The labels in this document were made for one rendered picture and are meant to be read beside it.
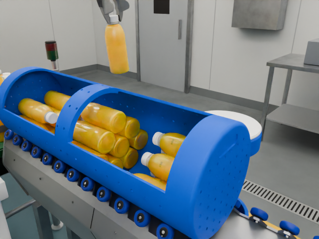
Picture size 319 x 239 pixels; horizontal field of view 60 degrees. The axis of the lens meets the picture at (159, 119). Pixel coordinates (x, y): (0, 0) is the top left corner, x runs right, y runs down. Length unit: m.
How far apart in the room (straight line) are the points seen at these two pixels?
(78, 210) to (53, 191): 0.14
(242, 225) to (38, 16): 5.44
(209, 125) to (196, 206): 0.16
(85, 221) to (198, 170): 0.49
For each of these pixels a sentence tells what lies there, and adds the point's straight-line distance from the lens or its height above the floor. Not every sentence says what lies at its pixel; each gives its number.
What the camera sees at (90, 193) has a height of 0.93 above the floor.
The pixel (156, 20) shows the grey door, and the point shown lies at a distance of 5.00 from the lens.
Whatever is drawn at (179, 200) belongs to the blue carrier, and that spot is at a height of 1.12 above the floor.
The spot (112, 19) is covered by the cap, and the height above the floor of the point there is 1.42.
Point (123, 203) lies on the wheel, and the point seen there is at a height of 0.97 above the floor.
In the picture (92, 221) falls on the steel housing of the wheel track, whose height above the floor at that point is 0.87.
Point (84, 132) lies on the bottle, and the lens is 0.83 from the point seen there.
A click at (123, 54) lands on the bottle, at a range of 0.97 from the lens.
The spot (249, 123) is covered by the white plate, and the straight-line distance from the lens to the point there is 1.12.
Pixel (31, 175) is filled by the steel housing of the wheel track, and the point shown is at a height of 0.87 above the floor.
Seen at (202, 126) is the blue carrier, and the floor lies 1.23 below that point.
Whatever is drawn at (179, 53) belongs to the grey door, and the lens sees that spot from 4.74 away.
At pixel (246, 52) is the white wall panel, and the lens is 4.16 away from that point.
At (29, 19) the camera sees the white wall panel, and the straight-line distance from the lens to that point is 5.78.
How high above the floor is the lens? 1.47
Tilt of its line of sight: 23 degrees down
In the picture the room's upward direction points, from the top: straight up
